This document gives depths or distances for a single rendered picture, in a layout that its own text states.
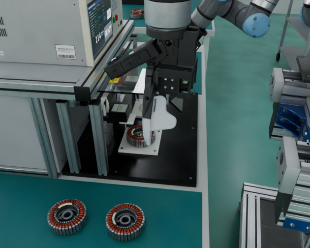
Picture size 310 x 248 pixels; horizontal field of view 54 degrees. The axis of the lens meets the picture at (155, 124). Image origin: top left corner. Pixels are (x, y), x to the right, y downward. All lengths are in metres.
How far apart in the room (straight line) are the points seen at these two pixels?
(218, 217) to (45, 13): 1.48
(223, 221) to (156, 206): 1.00
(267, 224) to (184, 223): 0.84
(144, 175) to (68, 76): 0.41
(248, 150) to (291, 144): 1.59
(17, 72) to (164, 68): 0.60
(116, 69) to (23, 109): 0.50
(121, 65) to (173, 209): 0.56
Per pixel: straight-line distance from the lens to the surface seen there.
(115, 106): 1.14
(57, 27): 0.98
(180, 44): 0.51
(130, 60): 0.53
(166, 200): 1.00
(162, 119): 0.53
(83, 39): 0.95
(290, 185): 0.86
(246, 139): 2.60
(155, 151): 1.13
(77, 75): 0.94
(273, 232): 1.70
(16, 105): 1.00
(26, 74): 0.99
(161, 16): 0.48
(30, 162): 1.13
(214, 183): 2.15
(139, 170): 1.07
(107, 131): 1.17
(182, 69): 0.52
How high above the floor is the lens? 1.50
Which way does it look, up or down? 34 degrees down
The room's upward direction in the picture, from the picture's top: straight up
